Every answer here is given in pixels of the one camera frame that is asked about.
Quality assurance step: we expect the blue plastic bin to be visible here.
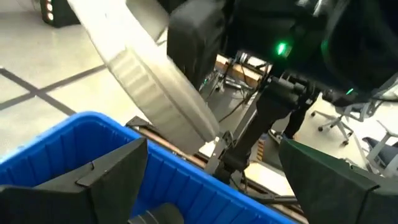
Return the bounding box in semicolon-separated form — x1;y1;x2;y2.
0;111;299;224

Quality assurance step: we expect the grey office chair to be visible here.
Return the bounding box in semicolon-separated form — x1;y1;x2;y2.
310;101;374;147
362;120;398;180

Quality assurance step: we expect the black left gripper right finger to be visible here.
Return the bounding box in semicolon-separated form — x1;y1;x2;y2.
279;136;398;224

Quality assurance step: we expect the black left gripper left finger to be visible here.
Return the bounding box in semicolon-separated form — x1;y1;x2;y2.
0;138;149;224

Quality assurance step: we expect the black box with lights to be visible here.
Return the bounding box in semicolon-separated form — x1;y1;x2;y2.
39;0;81;29

